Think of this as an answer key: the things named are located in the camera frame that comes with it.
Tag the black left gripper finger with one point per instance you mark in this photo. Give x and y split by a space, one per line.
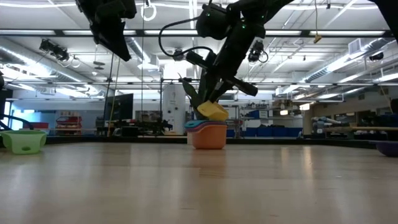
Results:
104 37
119 37

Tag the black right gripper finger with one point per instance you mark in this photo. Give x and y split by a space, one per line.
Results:
221 88
208 87

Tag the yellow measuring cup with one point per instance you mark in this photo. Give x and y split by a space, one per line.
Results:
214 112

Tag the teal measuring cup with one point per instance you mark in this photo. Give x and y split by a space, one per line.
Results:
192 123

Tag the orange measuring cup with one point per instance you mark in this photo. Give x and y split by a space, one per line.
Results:
208 138

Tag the green measuring cup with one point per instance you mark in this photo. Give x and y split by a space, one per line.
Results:
23 141

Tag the purple measuring cup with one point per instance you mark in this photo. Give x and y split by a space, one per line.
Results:
388 148

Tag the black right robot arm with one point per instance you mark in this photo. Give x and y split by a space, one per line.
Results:
264 9

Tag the green snake plant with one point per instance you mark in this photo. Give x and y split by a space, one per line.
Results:
191 93

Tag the white cylindrical tank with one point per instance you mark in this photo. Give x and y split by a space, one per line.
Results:
174 105

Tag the thin black pole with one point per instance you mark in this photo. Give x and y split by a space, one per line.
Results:
109 84

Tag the thin yellow pole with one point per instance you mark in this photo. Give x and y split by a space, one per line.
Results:
114 93

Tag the shelf with blue bins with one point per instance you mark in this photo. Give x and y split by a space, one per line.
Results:
270 132

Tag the black monitor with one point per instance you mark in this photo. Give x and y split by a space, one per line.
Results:
122 107

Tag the black equipment bench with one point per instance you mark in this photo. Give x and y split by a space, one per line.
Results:
130 130

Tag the red storage bin rack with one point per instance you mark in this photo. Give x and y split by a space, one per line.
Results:
68 119

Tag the wooden bench top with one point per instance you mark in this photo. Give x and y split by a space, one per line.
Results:
373 128

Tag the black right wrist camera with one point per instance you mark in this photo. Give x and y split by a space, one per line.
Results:
211 21

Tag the black overhead frame beam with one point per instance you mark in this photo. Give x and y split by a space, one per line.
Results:
305 33

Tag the silver ceiling air duct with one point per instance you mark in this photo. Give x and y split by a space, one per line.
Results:
329 70

